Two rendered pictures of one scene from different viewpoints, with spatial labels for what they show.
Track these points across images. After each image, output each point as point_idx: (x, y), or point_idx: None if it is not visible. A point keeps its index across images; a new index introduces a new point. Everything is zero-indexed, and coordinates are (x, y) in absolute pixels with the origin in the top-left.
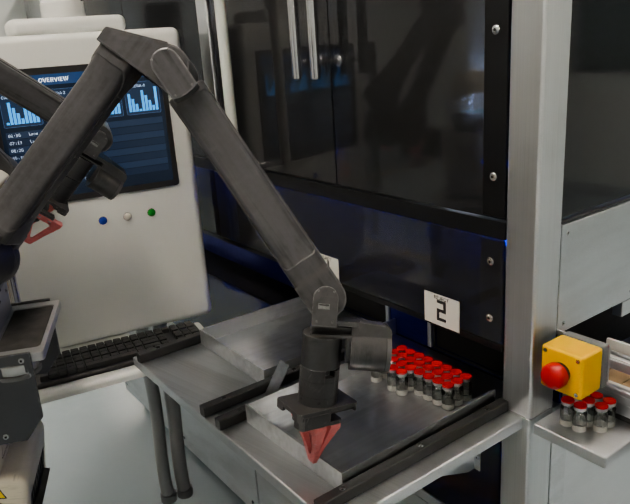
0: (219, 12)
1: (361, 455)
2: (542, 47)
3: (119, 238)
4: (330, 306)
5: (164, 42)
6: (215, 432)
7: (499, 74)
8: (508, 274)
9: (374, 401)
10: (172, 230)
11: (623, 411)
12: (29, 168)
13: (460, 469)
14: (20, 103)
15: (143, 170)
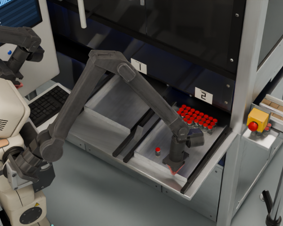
0: None
1: (186, 164)
2: (256, 29)
3: None
4: (184, 133)
5: (120, 59)
6: (122, 163)
7: (237, 29)
8: (235, 91)
9: None
10: (41, 43)
11: (272, 126)
12: (70, 113)
13: None
14: (2, 42)
15: (26, 21)
